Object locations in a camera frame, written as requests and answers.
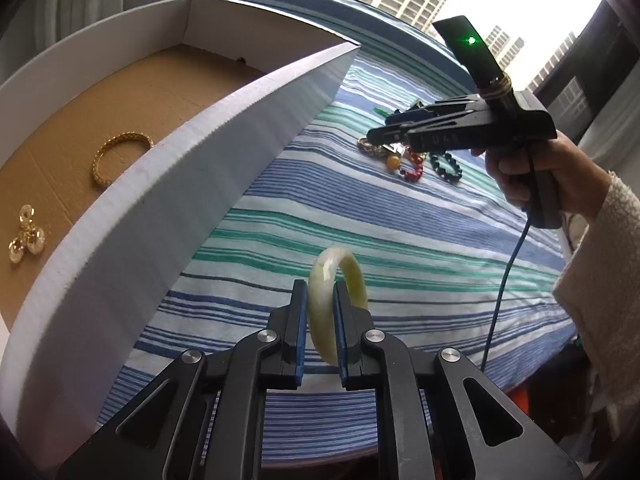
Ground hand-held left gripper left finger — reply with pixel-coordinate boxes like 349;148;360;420
57;280;308;480

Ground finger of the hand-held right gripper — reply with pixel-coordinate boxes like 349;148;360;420
367;121;487;154
384;97;488;128

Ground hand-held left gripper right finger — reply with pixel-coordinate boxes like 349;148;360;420
334;281;583;480

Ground pale green jade bangle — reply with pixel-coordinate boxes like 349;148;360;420
307;245;369;367

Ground red bead bracelet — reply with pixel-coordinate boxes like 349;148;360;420
400;147;426;182

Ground dark green bead bracelet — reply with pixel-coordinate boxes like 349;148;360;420
429;151;463;184

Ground person's right forearm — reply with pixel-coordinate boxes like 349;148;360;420
552;170;640;416

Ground person's right hand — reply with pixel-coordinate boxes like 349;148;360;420
484;130;608;221

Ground striped bed sheet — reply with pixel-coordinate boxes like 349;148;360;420
95;0;581;468

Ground gold disc earrings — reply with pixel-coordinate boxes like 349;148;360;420
8;204;47;264

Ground dark window frame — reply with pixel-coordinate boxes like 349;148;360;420
532;0;640;146

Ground blue cable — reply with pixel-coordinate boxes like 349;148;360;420
480;220;532;374

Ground gold chain bracelet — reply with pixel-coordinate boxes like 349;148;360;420
91;131;154;189

